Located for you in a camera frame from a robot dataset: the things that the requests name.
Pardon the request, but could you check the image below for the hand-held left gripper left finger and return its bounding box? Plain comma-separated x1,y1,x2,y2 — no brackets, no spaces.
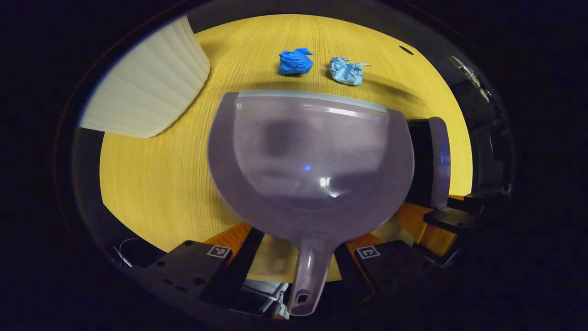
132,223,266,308

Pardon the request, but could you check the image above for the yellow wooden desktop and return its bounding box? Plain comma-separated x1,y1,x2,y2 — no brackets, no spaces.
99,14,474,283

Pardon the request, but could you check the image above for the pale purple dustpan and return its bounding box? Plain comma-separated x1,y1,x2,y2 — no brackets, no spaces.
207,90,415,317

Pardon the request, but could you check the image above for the dark blue paper ball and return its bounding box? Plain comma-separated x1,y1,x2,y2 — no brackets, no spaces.
277,47,315,76

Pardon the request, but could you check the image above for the thin white cable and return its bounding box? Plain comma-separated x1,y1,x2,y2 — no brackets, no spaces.
112,238,139,268

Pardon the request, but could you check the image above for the light blue paper ball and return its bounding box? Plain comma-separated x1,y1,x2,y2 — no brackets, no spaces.
328,56,372,86

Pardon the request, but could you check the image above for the small pale purple broom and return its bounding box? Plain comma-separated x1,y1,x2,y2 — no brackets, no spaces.
406,116,452,210

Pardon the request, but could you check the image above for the white ribbed garbage bin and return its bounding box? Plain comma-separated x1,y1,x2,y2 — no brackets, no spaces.
79,16,211,139

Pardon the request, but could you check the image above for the grey metal frame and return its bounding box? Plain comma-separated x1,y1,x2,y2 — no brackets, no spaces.
243,279,291,319

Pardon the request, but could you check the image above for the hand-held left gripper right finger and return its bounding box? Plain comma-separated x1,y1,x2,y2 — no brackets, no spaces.
334,232,439,305

